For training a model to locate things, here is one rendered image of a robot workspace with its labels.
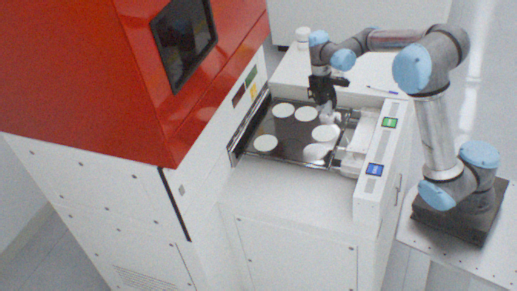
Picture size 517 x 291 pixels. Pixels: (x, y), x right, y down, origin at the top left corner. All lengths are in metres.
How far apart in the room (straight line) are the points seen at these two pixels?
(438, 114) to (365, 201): 0.44
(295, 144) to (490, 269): 0.82
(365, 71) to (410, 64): 0.91
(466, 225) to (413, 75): 0.61
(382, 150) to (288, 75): 0.63
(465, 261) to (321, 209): 0.51
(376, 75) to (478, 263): 0.89
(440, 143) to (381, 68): 0.84
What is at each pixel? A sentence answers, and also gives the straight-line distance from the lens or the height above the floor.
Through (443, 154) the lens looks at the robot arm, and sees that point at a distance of 1.45.
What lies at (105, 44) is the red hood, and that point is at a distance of 1.25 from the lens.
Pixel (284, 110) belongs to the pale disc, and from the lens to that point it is 2.10.
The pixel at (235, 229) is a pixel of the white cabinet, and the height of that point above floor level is 0.65.
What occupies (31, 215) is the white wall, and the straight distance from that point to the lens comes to 3.28.
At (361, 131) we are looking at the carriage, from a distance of 2.00.
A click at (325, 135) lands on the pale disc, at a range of 1.95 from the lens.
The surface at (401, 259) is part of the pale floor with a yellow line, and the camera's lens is 2.66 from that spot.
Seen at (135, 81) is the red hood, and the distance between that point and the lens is 1.27.
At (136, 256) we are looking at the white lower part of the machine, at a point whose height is 0.57.
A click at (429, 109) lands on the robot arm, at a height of 1.36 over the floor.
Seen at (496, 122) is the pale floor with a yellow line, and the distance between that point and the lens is 3.48.
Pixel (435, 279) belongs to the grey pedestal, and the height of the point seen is 0.45.
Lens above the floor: 2.24
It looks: 43 degrees down
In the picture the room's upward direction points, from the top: 11 degrees counter-clockwise
